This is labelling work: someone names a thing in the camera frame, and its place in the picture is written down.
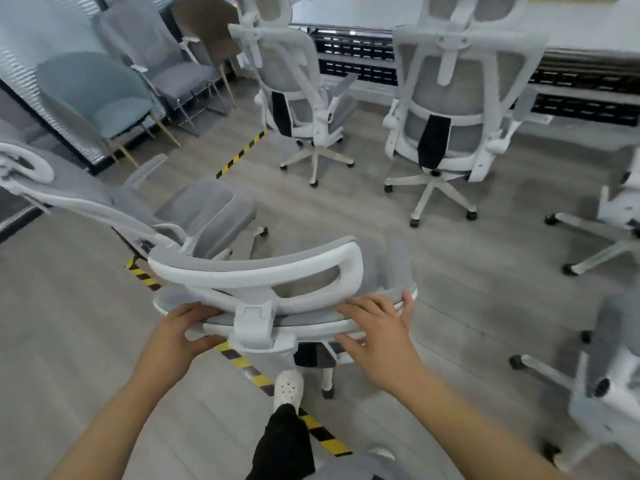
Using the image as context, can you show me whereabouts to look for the person's black trousers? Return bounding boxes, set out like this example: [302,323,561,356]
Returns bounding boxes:
[246,403,317,480]

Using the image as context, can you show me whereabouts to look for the person's left forearm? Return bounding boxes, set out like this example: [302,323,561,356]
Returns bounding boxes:
[47,367,171,480]

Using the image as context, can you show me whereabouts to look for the blue grey tub chair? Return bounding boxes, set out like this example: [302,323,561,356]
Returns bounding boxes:
[35,50,182,168]

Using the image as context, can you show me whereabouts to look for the grey armchair with metal legs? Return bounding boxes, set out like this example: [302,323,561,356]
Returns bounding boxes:
[95,0,229,138]

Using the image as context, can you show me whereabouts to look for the brown shell chair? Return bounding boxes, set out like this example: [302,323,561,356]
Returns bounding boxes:
[169,0,243,108]

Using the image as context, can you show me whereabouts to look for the person's right forearm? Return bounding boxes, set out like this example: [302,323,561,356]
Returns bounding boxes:
[392,367,566,480]

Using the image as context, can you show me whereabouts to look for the black yellow floor tape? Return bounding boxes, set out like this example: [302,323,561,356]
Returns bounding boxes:
[215,128,269,181]
[123,255,353,458]

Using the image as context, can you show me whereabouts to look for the person's left hand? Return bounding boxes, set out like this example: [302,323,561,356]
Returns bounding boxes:
[132,302,229,391]

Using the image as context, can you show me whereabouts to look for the person's right hand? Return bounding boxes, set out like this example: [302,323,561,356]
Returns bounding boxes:
[333,290,426,395]

